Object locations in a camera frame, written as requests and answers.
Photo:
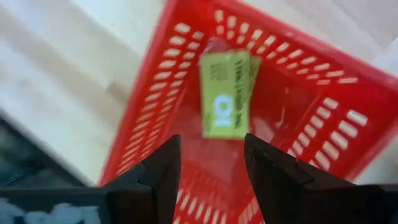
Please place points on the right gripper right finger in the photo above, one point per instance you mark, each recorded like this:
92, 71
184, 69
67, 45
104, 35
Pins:
286, 193

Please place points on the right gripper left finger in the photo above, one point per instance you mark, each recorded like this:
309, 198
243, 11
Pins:
155, 186

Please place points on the green staple box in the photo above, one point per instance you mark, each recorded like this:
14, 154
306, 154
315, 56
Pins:
255, 71
224, 93

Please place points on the red plastic basket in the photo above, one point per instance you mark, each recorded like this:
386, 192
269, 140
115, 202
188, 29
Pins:
280, 102

